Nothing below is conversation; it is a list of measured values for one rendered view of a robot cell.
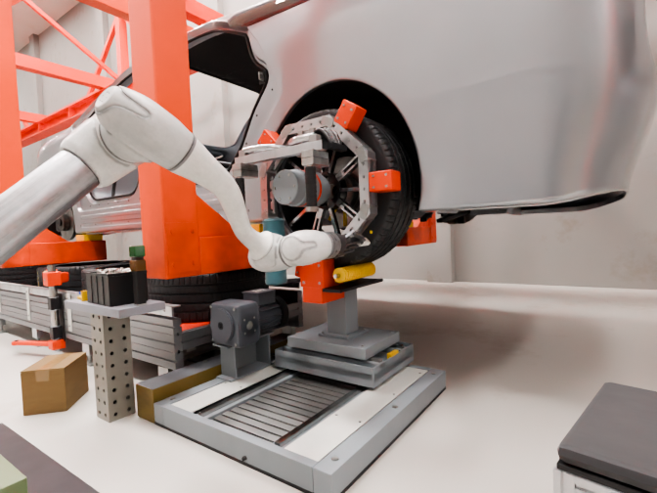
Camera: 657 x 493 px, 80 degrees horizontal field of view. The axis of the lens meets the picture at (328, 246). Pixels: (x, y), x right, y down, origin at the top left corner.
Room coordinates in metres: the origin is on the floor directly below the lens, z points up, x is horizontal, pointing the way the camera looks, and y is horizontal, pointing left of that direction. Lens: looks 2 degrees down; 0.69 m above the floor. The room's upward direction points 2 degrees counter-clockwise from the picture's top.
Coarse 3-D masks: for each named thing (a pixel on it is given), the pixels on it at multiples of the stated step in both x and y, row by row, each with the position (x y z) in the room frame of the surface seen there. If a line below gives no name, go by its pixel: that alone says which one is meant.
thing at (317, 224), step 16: (288, 160) 1.76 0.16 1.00; (352, 160) 1.57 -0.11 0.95; (336, 176) 1.62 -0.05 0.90; (336, 192) 1.67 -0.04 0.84; (288, 208) 1.81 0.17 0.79; (304, 208) 1.72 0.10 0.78; (320, 208) 1.67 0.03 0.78; (336, 208) 1.68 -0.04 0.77; (352, 208) 1.58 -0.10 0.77; (288, 224) 1.76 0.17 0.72; (304, 224) 1.85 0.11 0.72; (320, 224) 1.67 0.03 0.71; (336, 224) 1.63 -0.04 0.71
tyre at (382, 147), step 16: (320, 112) 1.63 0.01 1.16; (336, 112) 1.58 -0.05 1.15; (368, 128) 1.50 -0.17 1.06; (384, 128) 1.60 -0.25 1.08; (368, 144) 1.50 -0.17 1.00; (384, 144) 1.48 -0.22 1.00; (400, 144) 1.60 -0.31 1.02; (384, 160) 1.46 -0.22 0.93; (400, 160) 1.52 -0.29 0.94; (400, 176) 1.49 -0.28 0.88; (416, 176) 1.62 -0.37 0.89; (400, 192) 1.50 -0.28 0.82; (416, 192) 1.61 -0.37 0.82; (384, 208) 1.47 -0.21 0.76; (400, 208) 1.51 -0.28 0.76; (384, 224) 1.47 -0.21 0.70; (400, 224) 1.56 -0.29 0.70; (384, 240) 1.54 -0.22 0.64; (400, 240) 1.67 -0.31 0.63; (352, 256) 1.56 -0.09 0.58; (368, 256) 1.57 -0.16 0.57
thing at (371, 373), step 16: (288, 352) 1.68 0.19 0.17; (304, 352) 1.70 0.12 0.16; (320, 352) 1.66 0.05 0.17; (384, 352) 1.69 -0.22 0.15; (400, 352) 1.62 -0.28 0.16; (288, 368) 1.68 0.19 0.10; (304, 368) 1.63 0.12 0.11; (320, 368) 1.58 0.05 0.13; (336, 368) 1.54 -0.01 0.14; (352, 368) 1.49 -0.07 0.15; (368, 368) 1.45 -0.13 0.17; (384, 368) 1.51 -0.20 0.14; (400, 368) 1.62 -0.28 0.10; (368, 384) 1.45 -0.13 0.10
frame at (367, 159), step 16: (288, 128) 1.62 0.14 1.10; (304, 128) 1.57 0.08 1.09; (336, 128) 1.49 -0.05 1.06; (352, 144) 1.45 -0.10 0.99; (272, 160) 1.68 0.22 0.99; (368, 160) 1.41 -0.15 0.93; (272, 176) 1.74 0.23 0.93; (368, 176) 1.41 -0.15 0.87; (272, 192) 1.74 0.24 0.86; (368, 192) 1.41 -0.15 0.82; (272, 208) 1.75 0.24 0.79; (368, 208) 1.41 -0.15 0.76; (352, 224) 1.45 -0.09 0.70; (368, 224) 1.47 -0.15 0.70
